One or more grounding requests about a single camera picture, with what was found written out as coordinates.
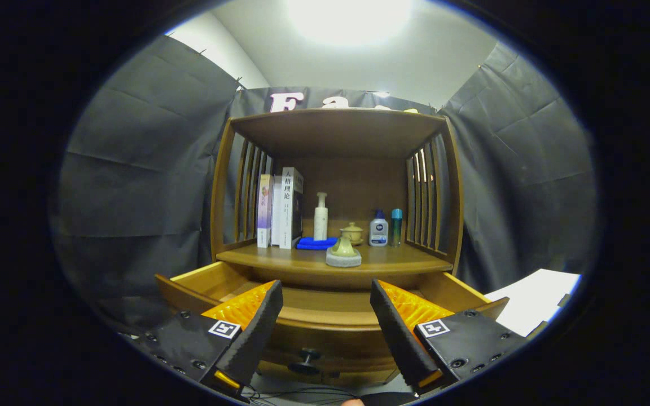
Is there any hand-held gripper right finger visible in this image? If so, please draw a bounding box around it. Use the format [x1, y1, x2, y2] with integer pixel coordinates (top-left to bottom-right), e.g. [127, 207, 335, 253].
[370, 279, 534, 395]

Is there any white blue-capped lotion bottle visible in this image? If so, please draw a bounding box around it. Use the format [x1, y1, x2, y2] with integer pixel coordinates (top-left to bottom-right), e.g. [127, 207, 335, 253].
[369, 209, 389, 248]

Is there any green ornament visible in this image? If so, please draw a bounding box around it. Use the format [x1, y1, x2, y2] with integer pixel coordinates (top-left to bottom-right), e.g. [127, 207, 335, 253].
[326, 234, 363, 268]

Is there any wooden drawer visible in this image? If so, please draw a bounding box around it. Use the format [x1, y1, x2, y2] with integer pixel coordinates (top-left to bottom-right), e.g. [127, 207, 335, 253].
[155, 261, 510, 373]

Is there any thin white book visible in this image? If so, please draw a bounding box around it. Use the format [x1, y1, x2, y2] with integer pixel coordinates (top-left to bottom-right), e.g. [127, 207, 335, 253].
[271, 175, 283, 246]

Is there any wooden cabinet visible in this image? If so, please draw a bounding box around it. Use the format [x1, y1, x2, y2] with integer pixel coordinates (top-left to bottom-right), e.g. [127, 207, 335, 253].
[210, 107, 465, 390]

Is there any white table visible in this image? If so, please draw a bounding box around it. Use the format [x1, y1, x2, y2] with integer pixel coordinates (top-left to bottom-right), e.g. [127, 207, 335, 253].
[483, 268, 582, 338]

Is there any white pump bottle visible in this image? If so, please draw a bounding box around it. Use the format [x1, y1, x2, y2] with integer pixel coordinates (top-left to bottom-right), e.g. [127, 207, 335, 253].
[313, 192, 329, 241]

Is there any black backdrop cloth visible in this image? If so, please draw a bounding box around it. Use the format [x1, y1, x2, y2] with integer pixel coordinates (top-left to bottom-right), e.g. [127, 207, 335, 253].
[49, 34, 599, 333]

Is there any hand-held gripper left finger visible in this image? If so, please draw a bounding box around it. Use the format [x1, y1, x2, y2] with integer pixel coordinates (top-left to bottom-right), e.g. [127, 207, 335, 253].
[133, 280, 284, 395]

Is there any beige lidded teacup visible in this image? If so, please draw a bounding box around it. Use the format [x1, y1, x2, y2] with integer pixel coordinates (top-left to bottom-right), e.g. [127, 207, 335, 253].
[340, 222, 364, 246]

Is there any wooden countertop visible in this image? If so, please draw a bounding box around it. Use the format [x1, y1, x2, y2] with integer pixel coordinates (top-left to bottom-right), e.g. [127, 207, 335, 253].
[216, 241, 454, 291]

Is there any blue folded cloth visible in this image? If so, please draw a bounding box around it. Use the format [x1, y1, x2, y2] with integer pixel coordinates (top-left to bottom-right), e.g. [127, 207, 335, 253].
[296, 236, 338, 250]

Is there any white and black book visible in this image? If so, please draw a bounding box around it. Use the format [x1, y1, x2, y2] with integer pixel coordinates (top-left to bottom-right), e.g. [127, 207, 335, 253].
[279, 167, 305, 250]

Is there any black round drawer knob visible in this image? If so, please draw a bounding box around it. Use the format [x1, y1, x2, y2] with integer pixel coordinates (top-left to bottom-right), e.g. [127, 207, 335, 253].
[288, 348, 321, 376]

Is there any purple book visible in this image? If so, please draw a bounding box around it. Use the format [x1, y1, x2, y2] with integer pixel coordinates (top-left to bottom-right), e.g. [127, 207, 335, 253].
[257, 174, 274, 249]

